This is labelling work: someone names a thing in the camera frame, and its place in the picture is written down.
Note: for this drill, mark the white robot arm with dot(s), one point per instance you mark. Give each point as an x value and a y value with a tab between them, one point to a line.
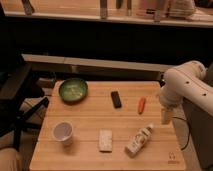
185	81

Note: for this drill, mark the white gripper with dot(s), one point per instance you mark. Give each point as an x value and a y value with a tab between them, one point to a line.
166	115

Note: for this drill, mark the orange carrot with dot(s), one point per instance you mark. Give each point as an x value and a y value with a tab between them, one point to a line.
141	105

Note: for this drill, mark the white paper cup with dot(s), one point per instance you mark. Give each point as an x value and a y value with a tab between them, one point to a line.
63	133

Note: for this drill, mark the green ceramic bowl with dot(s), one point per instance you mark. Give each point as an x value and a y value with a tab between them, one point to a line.
73	90

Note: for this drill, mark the white plastic bottle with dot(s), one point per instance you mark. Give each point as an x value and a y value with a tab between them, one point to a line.
139	140

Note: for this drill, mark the black rectangular block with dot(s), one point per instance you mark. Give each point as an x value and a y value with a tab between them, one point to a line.
116	99

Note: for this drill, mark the black chair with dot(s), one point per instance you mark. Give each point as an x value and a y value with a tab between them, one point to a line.
20	83

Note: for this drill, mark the white sponge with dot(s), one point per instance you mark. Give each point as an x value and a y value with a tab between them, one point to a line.
105	140

